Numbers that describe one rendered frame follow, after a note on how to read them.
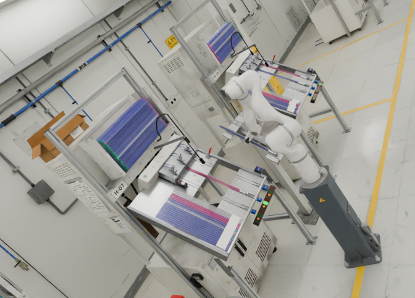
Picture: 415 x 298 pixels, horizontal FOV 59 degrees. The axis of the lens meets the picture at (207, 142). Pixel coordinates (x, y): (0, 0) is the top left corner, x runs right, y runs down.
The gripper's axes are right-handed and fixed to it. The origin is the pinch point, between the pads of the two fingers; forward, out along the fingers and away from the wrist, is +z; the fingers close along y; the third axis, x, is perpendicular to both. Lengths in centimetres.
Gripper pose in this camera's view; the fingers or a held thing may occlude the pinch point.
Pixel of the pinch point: (247, 140)
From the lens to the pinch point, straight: 278.3
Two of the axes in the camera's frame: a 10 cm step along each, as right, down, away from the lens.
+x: 8.3, 5.4, -1.5
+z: -2.0, 5.3, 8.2
